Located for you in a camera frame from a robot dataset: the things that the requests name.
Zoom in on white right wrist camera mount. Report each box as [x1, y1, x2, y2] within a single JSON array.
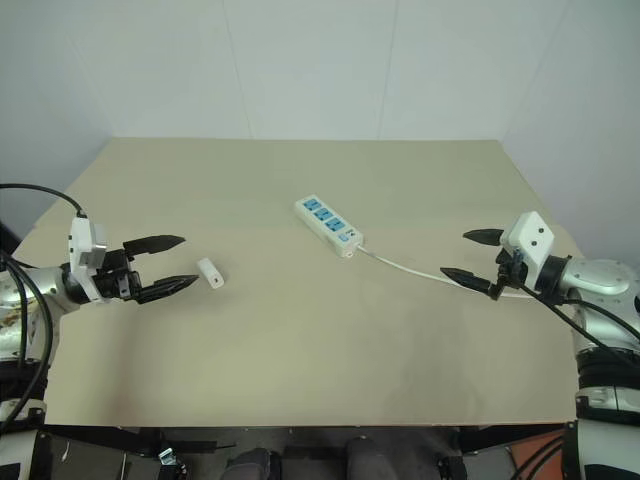
[[499, 211, 557, 294]]

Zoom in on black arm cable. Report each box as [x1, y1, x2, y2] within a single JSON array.
[[509, 272, 640, 359], [0, 183, 87, 437]]

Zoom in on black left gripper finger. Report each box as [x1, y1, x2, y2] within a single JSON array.
[[135, 273, 201, 306], [122, 233, 188, 262]]

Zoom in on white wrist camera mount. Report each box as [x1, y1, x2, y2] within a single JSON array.
[[499, 211, 557, 294], [68, 215, 109, 304]]

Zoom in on white plug adapter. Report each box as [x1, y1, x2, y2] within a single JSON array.
[[195, 256, 225, 291]]

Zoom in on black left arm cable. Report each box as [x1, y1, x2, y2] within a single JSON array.
[[0, 183, 87, 437]]

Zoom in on dark rounded shape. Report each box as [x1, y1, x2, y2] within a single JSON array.
[[223, 447, 274, 480]]

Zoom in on orange panel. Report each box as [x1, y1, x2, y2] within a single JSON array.
[[506, 433, 569, 480]]

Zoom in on black table frame bar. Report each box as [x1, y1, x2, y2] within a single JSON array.
[[39, 423, 576, 451]]

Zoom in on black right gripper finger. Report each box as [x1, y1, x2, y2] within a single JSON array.
[[462, 228, 505, 246], [439, 267, 495, 295]]

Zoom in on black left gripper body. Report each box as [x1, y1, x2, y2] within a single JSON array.
[[92, 247, 144, 303]]

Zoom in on black flat panel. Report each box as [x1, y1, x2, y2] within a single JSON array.
[[33, 429, 132, 480]]

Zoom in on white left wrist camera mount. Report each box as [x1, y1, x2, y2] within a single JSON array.
[[68, 215, 109, 304]]

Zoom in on white power strip blue sockets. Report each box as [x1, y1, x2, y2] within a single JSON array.
[[293, 195, 366, 262]]

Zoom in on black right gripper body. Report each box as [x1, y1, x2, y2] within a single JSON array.
[[490, 251, 530, 302]]

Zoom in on white power cable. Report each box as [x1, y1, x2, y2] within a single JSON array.
[[356, 244, 532, 302]]

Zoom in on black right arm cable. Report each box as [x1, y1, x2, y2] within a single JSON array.
[[509, 272, 640, 359]]

